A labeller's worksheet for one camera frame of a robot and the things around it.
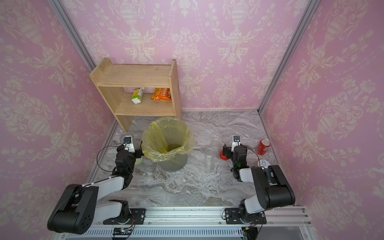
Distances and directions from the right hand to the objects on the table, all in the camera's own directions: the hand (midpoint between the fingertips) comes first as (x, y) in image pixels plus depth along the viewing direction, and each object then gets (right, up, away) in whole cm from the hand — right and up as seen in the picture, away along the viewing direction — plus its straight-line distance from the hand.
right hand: (234, 143), depth 93 cm
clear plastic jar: (-11, 0, -2) cm, 12 cm away
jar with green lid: (-70, +3, -2) cm, 70 cm away
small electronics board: (-60, -40, -21) cm, 75 cm away
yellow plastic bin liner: (-45, +7, -10) cm, 46 cm away
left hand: (-60, +1, -5) cm, 61 cm away
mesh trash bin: (-36, -10, -12) cm, 39 cm away
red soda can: (+17, -1, -4) cm, 17 cm away
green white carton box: (-61, +31, +1) cm, 68 cm away
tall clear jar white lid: (-16, -7, -10) cm, 21 cm away
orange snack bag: (-45, +31, +2) cm, 55 cm away
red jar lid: (-7, -8, -1) cm, 11 cm away
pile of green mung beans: (-39, -2, +4) cm, 39 cm away
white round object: (+16, -10, -7) cm, 20 cm away
